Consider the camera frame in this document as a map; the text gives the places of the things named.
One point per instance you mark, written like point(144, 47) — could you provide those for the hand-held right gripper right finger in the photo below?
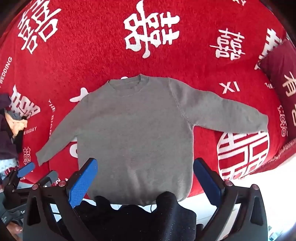
point(208, 185)

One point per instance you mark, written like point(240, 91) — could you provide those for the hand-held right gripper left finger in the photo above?
point(83, 183)

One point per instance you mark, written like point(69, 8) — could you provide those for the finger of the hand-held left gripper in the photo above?
point(51, 177)
point(25, 169)

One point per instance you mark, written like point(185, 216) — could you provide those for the grey knit sweater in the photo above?
point(134, 139)

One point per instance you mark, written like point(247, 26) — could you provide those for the pile of mixed clothes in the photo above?
point(9, 129)

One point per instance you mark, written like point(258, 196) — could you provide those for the person's black clothing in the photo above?
point(138, 222)

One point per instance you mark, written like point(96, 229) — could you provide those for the red printed blanket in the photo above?
point(92, 58)

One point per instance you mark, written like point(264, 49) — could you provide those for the dark red printed pillow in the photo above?
point(279, 76)

